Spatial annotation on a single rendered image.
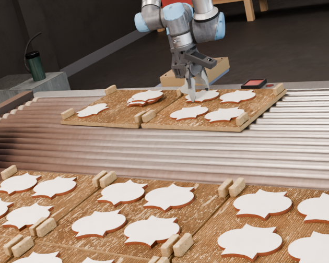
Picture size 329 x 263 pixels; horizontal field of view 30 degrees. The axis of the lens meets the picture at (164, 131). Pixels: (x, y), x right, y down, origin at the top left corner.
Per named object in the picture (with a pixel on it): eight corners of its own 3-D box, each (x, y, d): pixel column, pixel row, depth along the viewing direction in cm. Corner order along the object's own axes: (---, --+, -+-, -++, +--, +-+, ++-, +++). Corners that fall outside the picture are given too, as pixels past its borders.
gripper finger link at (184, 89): (183, 103, 235) (183, 78, 236) (196, 102, 232) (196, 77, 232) (178, 102, 233) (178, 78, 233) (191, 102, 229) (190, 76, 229)
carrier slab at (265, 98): (194, 93, 249) (192, 89, 249) (287, 92, 224) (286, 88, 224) (141, 128, 224) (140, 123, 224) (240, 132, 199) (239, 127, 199)
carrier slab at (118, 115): (116, 93, 275) (116, 89, 274) (191, 93, 249) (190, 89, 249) (61, 124, 250) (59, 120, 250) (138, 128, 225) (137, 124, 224)
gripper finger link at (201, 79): (200, 87, 244) (189, 70, 239) (213, 86, 241) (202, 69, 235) (198, 93, 243) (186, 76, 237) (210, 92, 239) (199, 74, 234)
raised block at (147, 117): (152, 116, 229) (150, 109, 228) (156, 116, 228) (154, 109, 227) (142, 122, 224) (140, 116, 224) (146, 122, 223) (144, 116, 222)
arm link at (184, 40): (194, 30, 230) (181, 36, 224) (197, 41, 231) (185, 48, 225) (177, 32, 234) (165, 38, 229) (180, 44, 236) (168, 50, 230)
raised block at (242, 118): (245, 118, 205) (243, 111, 204) (249, 118, 204) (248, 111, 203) (236, 126, 201) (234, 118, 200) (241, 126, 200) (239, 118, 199)
